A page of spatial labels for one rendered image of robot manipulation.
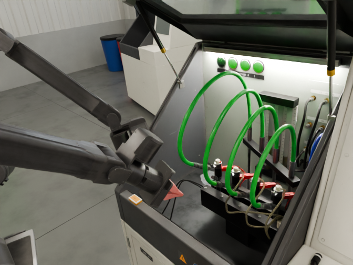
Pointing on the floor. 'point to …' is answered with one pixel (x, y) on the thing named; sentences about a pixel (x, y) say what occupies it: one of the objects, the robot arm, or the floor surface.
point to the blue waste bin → (112, 52)
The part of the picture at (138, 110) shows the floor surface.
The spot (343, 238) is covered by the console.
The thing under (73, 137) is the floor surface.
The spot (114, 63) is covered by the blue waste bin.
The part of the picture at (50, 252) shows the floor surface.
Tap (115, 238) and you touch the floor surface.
